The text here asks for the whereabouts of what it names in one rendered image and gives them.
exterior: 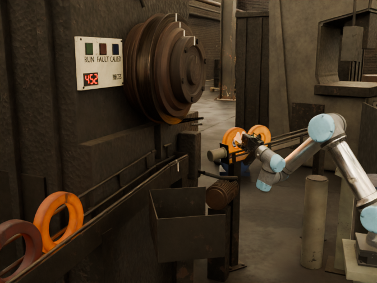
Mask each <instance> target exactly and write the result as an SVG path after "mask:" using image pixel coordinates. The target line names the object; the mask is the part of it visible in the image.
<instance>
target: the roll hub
mask: <svg viewBox="0 0 377 283"><path fill-rule="evenodd" d="M197 39H198V38H197V37H195V45H194V36H182V37H180V38H179V40H178V41H177V42H176V43H175V45H174V47H173V51H172V54H171V60H170V68H169V74H170V81H171V87H172V91H173V94H174V96H175V97H176V99H177V100H178V101H179V102H181V103H191V104H194V103H196V102H197V101H198V100H199V99H200V97H201V95H202V93H203V91H202V90H201V87H202V86H205V82H206V64H205V63H204V59H206V56H205V51H204V47H203V45H202V43H201V41H200V44H196V40H197ZM185 47H188V53H185ZM182 78H185V79H186V82H185V84H183V83H182ZM191 97H194V98H195V100H194V102H191Z"/></svg>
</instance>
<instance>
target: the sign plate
mask: <svg viewBox="0 0 377 283"><path fill-rule="evenodd" d="M74 38H75V58H76V77H77V90H89V89H98V88H107V87H112V86H121V85H123V55H122V39H112V38H94V37H84V36H75V37H74ZM86 43H89V44H93V54H86ZM100 44H106V45H107V54H100ZM113 44H118V45H119V54H113ZM90 74H92V75H90ZM95 74H96V75H97V76H98V78H97V79H95V78H96V75H95ZM85 76H86V79H88V76H89V81H88V80H86V79H85ZM90 77H91V79H93V80H95V82H93V80H91V79H90ZM91 83H93V84H91ZM95 83H97V84H95Z"/></svg>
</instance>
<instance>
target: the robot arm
mask: <svg viewBox="0 0 377 283"><path fill-rule="evenodd" d="M346 127H347V125H346V121H345V119H344V118H343V117H342V116H341V115H340V114H337V113H327V114H319V115H317V116H315V117H313V118H312V119H311V121H310V122H309V125H308V133H309V136H310V137H309V138H308V139H307V140H306V141H305V142H303V143H302V144H301V145H300V146H299V147H298V148H297V149H296V150H294V151H293V152H292V153H291V154H290V155H289V156H288V157H286V158H285V159H283V158H282V157H281V156H280V155H278V154H276V153H275V152H273V151H272V150H270V149H269V148H268V147H266V146H264V141H263V140H261V139H260V138H259V136H258V135H257V134H255V133H254V132H253V133H252V134H251V135H250V134H247V133H246V134H245V132H244V131H243V132H242V134H241V135H240V133H239V132H238V133H237V134H236V137H234V141H235V144H236V145H237V146H238V147H239V148H240V149H242V150H244V151H248V152H250V153H249V154H248V156H247V157H246V158H245V159H244V160H243V164H244V165H245V166H248V165H251V164H252V163H253V161H254V160H255V159H256V158H257V159H258V160H260V161H261V162H262V163H263V166H262V168H261V171H260V174H259V177H258V179H257V182H256V187H257V188H258V189H260V190H262V191H269V190H270V189H271V187H272V185H273V184H276V183H278V182H280V181H284V180H286V179H287V178H288V177H289V175H290V174H291V173H292V172H293V171H295V170H296V169H297V168H299V167H300V166H301V165H302V164H303V163H305V162H306V161H307V160H308V159H309V158H310V157H312V156H313V155H314V154H315V153H316V152H318V151H319V150H320V149H323V150H326V151H328V153H329V154H330V156H331V158H332V160H333V161H334V163H335V165H336V166H337V168H338V169H339V171H340V173H341V174H342V176H343V178H344V179H345V181H346V183H347V185H348V186H349V188H350V189H351V191H352V193H353V194H354V196H355V198H356V199H357V205H356V207H357V209H358V210H359V212H360V220H361V223H362V225H363V227H364V228H365V229H367V230H368V231H369V232H368V233H367V235H366V243H367V244H368V245H370V246H371V247H373V248H376V249H377V191H376V189H375V188H374V186H373V184H372V183H371V181H370V179H369V178H368V176H367V174H366V173H365V171H364V169H363V168H362V167H361V165H360V163H359V161H358V160H357V158H356V157H355V155H354V153H353V152H352V151H351V149H350V147H349V145H348V144H347V142H346V138H347V135H346V133H345V130H346ZM254 134H255V135H257V136H254Z"/></svg>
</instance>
